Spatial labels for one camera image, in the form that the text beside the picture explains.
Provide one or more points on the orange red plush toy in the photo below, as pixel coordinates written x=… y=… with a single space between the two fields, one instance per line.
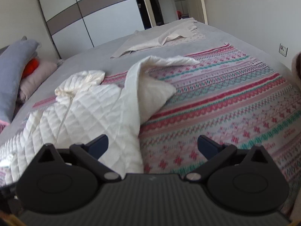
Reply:
x=31 y=66

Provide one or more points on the white wall socket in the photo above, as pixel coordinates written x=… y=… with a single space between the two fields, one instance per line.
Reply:
x=283 y=50

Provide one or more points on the beige cloth on bed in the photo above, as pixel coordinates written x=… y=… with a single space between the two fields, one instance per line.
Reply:
x=176 y=32

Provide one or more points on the red green patterned blanket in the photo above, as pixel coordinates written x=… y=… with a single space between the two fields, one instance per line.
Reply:
x=230 y=97

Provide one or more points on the beige sleeved right forearm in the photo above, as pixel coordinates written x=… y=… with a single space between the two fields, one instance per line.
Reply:
x=296 y=69

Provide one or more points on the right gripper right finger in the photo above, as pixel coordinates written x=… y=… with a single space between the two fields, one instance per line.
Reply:
x=217 y=156

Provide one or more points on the cream room door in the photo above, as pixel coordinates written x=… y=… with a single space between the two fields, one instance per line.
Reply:
x=196 y=0

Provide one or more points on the white grey sliding wardrobe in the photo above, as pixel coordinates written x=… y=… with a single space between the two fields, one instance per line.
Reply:
x=75 y=26

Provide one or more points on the white quilted down jacket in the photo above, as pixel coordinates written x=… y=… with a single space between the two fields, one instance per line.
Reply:
x=86 y=108

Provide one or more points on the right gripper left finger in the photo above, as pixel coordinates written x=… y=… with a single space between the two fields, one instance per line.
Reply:
x=87 y=155

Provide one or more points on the beige pink pillow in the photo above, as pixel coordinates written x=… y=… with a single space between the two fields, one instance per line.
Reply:
x=30 y=84

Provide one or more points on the pink bedding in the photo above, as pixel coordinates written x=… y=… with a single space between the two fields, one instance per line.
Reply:
x=3 y=124

